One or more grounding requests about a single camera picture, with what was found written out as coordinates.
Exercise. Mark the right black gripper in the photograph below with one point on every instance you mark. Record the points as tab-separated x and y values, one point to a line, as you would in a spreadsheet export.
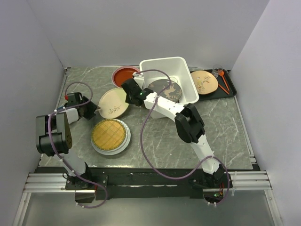
128	100

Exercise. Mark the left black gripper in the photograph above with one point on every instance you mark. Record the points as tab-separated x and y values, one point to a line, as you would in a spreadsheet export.
92	108

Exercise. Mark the cream floral plate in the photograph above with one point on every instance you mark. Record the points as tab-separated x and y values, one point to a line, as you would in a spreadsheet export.
113	103

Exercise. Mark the round bamboo mat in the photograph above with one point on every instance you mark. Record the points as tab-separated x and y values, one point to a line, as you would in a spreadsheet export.
108	134

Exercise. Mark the grey deer pattern plate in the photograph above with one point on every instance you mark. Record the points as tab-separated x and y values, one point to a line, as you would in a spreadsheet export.
172	92

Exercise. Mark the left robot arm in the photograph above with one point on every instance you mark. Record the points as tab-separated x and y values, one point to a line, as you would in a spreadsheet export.
53	137

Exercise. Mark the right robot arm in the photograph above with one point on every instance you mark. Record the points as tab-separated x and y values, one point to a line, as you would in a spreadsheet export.
189	126

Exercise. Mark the white plastic bin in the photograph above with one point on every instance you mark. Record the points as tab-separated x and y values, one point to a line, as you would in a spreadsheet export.
174	68

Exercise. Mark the red round plate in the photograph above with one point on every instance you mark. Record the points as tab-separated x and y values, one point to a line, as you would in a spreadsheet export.
122	74

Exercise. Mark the white plate under mat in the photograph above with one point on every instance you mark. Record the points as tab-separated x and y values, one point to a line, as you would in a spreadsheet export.
119	149

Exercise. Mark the beige bird pattern plate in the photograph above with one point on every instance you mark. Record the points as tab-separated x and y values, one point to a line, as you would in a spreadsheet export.
204	82

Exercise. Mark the orange plastic fork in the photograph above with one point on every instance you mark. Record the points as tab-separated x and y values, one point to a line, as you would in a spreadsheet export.
223	89

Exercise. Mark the black tray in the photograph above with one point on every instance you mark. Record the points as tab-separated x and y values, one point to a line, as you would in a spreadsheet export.
219	93

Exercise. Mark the clear plastic cup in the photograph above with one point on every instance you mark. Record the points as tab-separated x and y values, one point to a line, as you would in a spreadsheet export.
217	71

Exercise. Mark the orange plastic spoon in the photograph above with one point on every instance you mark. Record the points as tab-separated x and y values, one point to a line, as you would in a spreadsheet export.
223	78

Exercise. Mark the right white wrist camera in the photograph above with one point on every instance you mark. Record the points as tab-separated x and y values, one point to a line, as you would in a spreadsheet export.
138	77

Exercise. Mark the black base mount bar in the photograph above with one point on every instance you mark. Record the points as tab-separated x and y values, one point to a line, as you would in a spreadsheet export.
121	183

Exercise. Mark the aluminium rail frame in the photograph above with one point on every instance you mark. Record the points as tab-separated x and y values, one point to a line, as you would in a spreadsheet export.
55	183

